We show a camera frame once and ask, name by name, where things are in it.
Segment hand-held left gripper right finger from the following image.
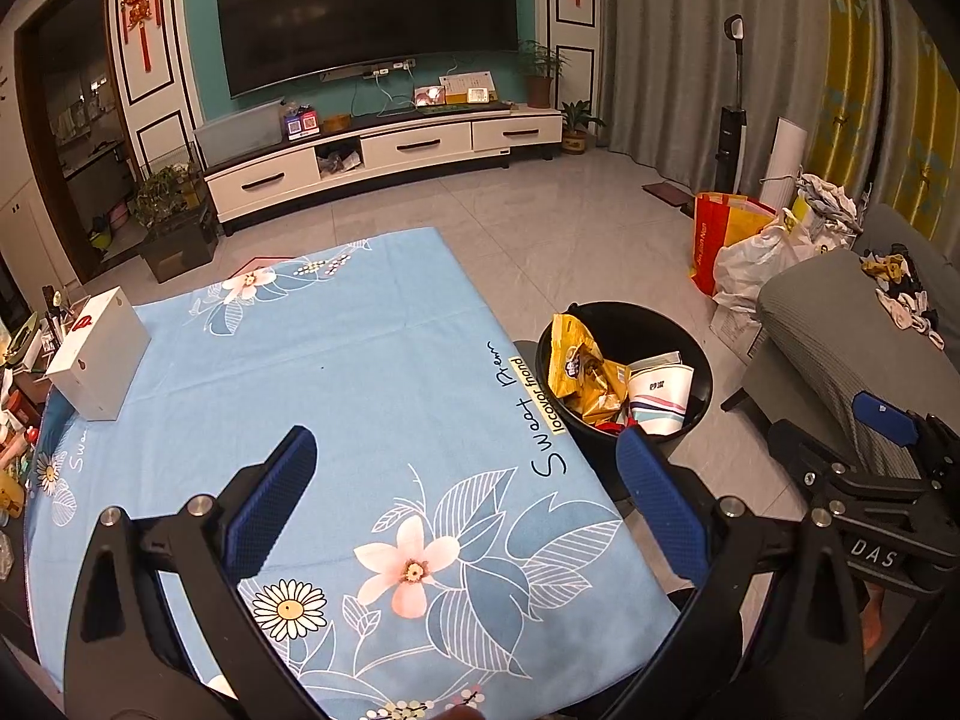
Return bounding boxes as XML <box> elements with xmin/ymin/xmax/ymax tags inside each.
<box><xmin>600</xmin><ymin>426</ymin><xmax>878</xmax><ymax>720</ymax></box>

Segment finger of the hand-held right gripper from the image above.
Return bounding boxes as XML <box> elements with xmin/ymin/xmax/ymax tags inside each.
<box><xmin>853</xmin><ymin>390</ymin><xmax>960</xmax><ymax>477</ymax></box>
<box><xmin>766</xmin><ymin>420</ymin><xmax>927</xmax><ymax>500</ymax></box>

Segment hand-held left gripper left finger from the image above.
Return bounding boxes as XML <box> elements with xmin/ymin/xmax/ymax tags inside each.
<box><xmin>64</xmin><ymin>424</ymin><xmax>323</xmax><ymax>720</ymax></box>

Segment white and blue paper cup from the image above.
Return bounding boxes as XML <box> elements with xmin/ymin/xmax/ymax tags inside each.
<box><xmin>626</xmin><ymin>364</ymin><xmax>697</xmax><ymax>436</ymax></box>

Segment gold snack packet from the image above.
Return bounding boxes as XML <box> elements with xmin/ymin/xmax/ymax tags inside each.
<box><xmin>581</xmin><ymin>360</ymin><xmax>631</xmax><ymax>425</ymax></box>

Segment yellow snack packet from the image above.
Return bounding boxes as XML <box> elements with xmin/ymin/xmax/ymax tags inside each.
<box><xmin>550</xmin><ymin>313</ymin><xmax>608</xmax><ymax>417</ymax></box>

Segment black plastic bucket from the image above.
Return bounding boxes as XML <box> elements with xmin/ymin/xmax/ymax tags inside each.
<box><xmin>535</xmin><ymin>301</ymin><xmax>715</xmax><ymax>500</ymax></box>

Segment pile of clothes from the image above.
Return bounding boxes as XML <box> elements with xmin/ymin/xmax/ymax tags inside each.
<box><xmin>859</xmin><ymin>244</ymin><xmax>946</xmax><ymax>350</ymax></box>

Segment grey sofa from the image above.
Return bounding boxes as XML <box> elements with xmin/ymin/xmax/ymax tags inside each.
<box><xmin>724</xmin><ymin>202</ymin><xmax>960</xmax><ymax>481</ymax></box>

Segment blue floral blanket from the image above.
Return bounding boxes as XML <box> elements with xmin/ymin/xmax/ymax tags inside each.
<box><xmin>22</xmin><ymin>226</ymin><xmax>680</xmax><ymax>720</ymax></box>

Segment white plastic bag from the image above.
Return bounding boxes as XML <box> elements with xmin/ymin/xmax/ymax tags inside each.
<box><xmin>709</xmin><ymin>206</ymin><xmax>860</xmax><ymax>361</ymax></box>

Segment red and yellow shopping bag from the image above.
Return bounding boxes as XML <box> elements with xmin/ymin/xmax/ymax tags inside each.
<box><xmin>690</xmin><ymin>193</ymin><xmax>781</xmax><ymax>297</ymax></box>

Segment crumpled white grey cloth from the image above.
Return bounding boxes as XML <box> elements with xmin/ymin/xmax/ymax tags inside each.
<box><xmin>795</xmin><ymin>172</ymin><xmax>863</xmax><ymax>233</ymax></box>

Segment white cardboard box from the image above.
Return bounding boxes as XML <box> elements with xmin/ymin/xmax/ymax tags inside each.
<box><xmin>45</xmin><ymin>286</ymin><xmax>152</xmax><ymax>422</ymax></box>

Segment white paper roll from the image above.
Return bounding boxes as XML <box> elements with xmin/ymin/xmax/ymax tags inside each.
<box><xmin>761</xmin><ymin>116</ymin><xmax>809</xmax><ymax>211</ymax></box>

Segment dark door mat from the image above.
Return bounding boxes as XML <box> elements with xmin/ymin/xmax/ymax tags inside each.
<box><xmin>641</xmin><ymin>178</ymin><xmax>702</xmax><ymax>220</ymax></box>

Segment plant stand with plants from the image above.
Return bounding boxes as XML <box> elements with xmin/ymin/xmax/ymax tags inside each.
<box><xmin>131</xmin><ymin>161</ymin><xmax>220</xmax><ymax>284</ymax></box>

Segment black upright vacuum cleaner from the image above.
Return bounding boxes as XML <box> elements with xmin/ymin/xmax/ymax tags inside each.
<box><xmin>712</xmin><ymin>13</ymin><xmax>747</xmax><ymax>196</ymax></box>

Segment yellow patterned curtain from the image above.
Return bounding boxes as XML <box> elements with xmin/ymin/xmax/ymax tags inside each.
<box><xmin>806</xmin><ymin>0</ymin><xmax>960</xmax><ymax>256</ymax></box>

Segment clear storage box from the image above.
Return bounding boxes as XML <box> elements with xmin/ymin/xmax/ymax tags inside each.
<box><xmin>193</xmin><ymin>97</ymin><xmax>287</xmax><ymax>166</ymax></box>

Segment small potted plant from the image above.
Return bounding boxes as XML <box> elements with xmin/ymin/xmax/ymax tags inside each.
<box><xmin>561</xmin><ymin>101</ymin><xmax>607</xmax><ymax>157</ymax></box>

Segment white television cabinet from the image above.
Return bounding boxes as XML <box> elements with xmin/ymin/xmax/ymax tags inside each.
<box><xmin>202</xmin><ymin>103</ymin><xmax>565</xmax><ymax>237</ymax></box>

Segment grey curtain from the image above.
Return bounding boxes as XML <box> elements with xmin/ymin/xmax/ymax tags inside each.
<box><xmin>607</xmin><ymin>0</ymin><xmax>833</xmax><ymax>188</ymax></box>

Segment tall potted plant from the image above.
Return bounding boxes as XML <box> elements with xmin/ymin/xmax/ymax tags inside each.
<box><xmin>516</xmin><ymin>41</ymin><xmax>567</xmax><ymax>110</ymax></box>

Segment white desk calendar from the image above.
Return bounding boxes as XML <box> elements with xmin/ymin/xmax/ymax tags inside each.
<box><xmin>439</xmin><ymin>71</ymin><xmax>497</xmax><ymax>104</ymax></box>

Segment black television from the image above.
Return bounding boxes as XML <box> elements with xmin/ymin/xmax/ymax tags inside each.
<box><xmin>215</xmin><ymin>0</ymin><xmax>520</xmax><ymax>100</ymax></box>

